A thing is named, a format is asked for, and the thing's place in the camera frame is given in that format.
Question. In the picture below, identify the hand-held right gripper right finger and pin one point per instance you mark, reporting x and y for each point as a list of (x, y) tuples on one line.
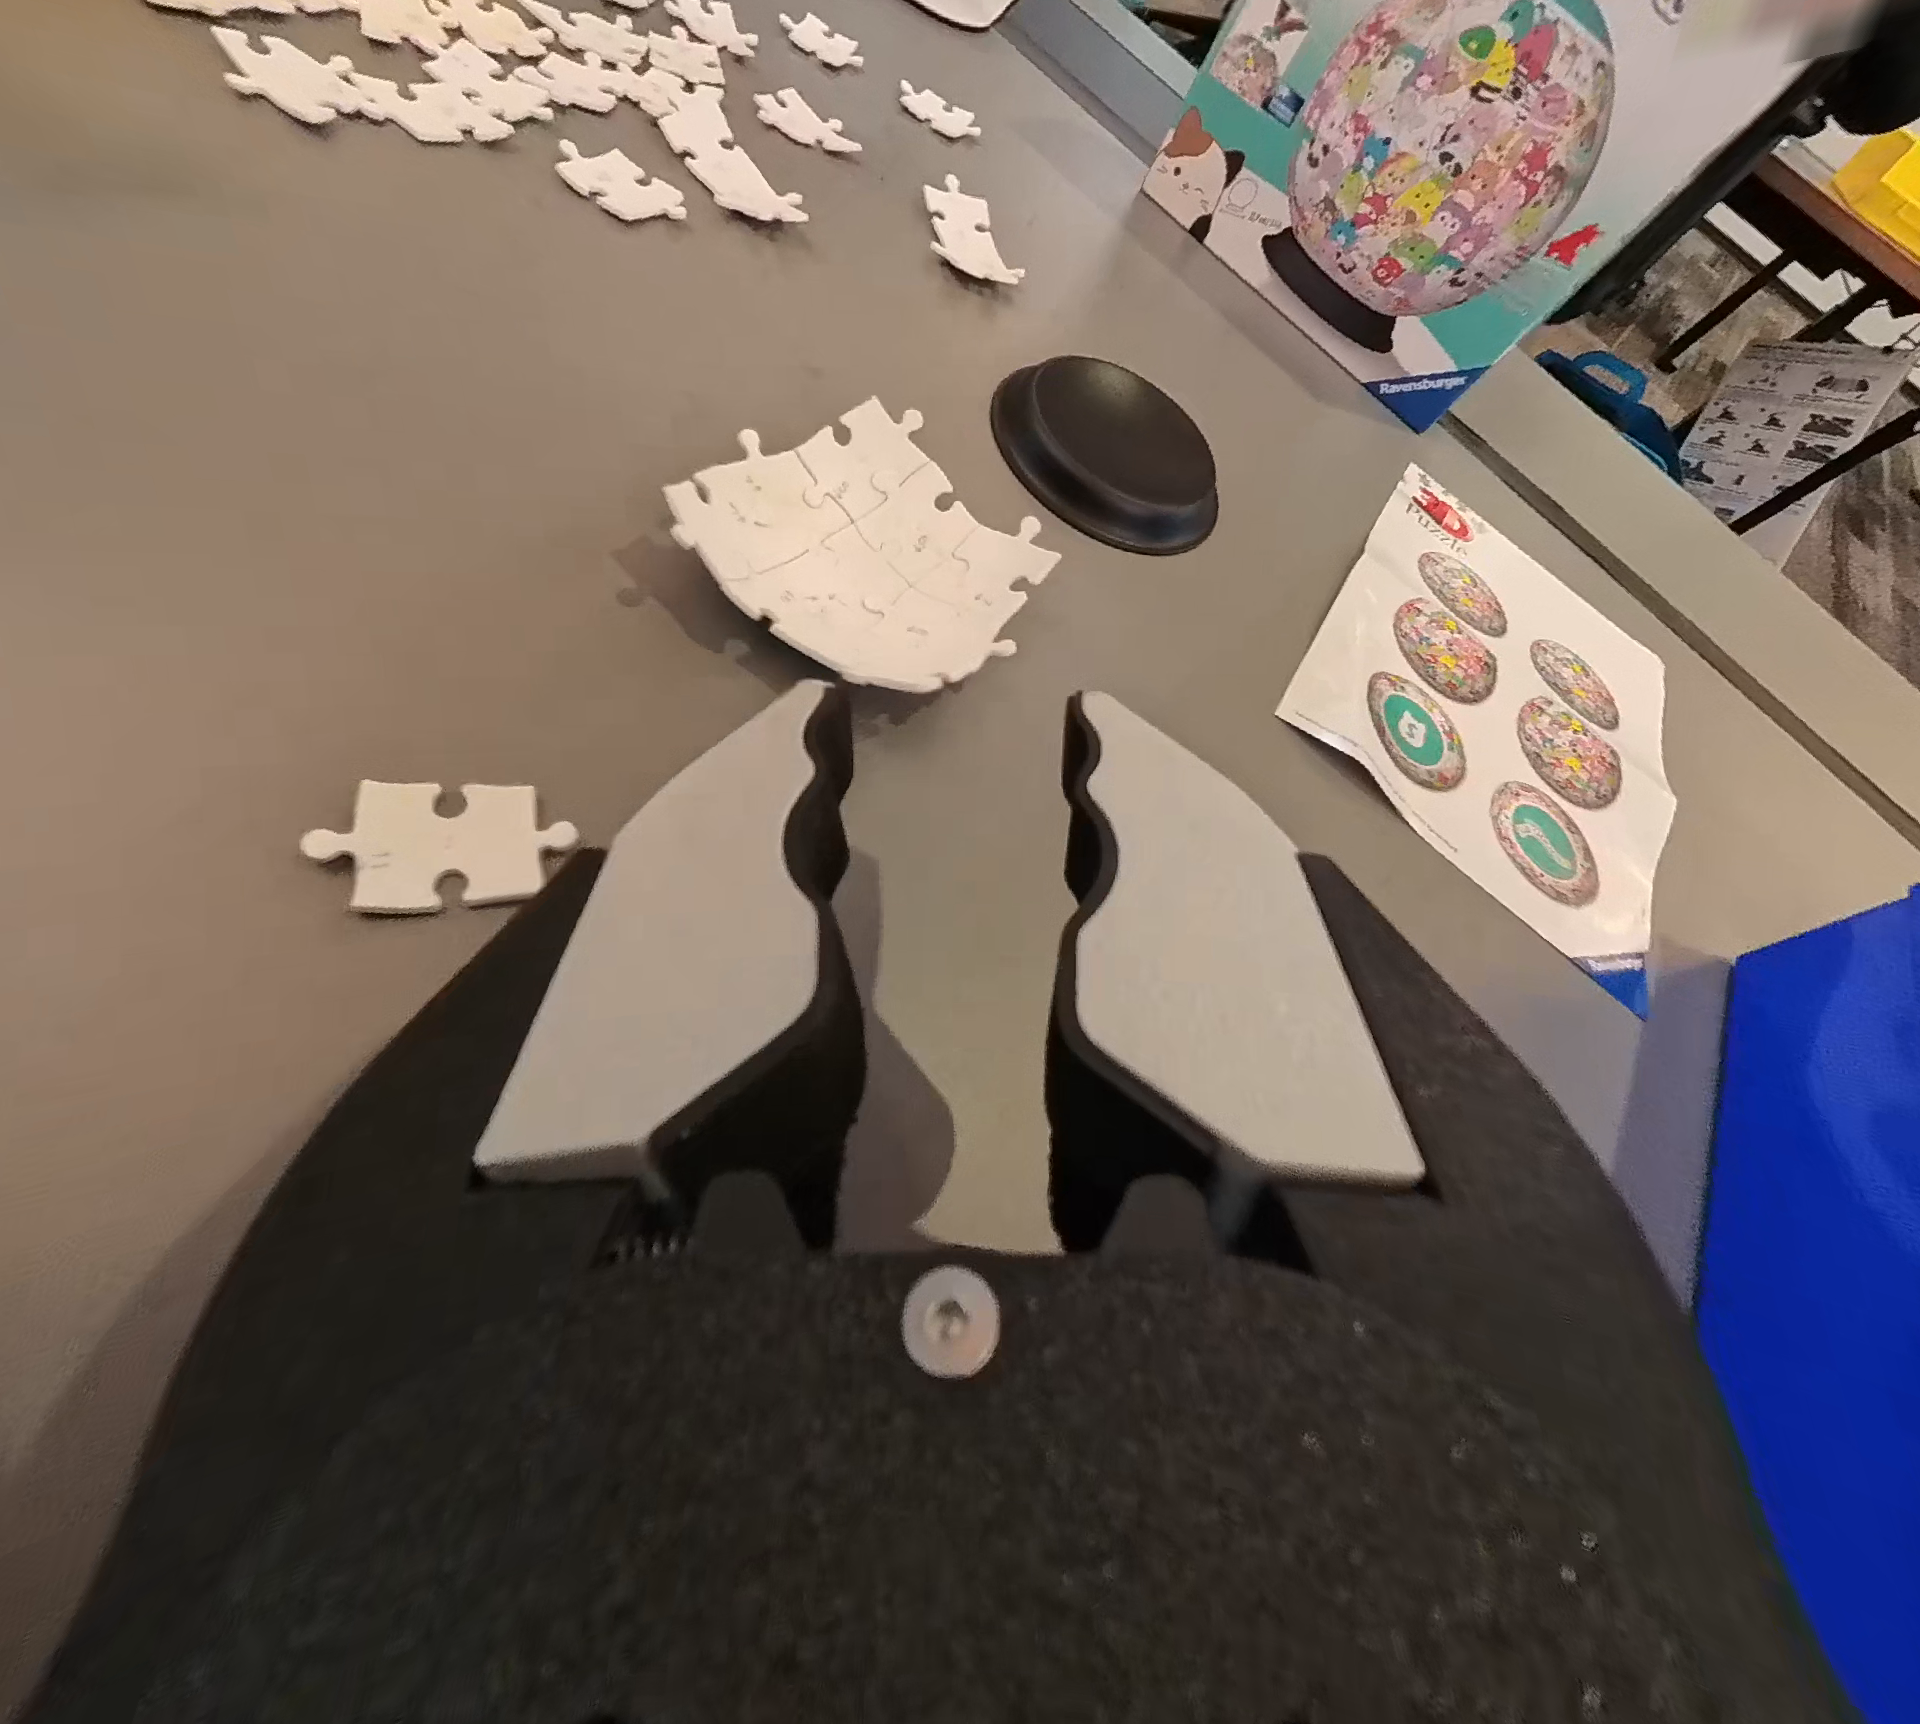
[(1229, 987)]

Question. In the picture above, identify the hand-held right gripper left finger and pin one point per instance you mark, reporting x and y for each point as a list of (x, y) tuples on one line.
[(676, 987)]

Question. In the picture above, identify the curved assembled puzzle section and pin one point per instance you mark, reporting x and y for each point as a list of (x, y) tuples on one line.
[(853, 553)]

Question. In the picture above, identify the spread of white puzzle pieces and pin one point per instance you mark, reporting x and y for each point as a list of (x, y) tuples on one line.
[(448, 73)]

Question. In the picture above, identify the loose white puzzle piece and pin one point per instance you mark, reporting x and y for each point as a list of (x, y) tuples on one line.
[(435, 849)]

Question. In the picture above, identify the black round puzzle stand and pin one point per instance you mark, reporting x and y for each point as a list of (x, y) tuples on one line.
[(1105, 450)]

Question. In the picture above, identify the colourful puzzle ball box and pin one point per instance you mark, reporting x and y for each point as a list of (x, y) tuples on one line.
[(1439, 134)]

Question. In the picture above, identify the illustrated instruction leaflet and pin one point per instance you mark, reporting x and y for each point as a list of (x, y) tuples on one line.
[(1480, 736)]

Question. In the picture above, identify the blue plastic bin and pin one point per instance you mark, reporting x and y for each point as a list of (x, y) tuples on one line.
[(1831, 1303)]

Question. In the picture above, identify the blue carry basket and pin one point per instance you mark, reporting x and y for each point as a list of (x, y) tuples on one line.
[(1612, 404)]

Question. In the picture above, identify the printed black figure sheet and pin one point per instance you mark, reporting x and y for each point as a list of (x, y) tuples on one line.
[(1802, 431)]

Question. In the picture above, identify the wooden background table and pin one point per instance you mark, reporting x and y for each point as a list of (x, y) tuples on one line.
[(1822, 239)]

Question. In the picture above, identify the small yellow bin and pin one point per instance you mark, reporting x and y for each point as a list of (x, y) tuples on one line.
[(1880, 188)]

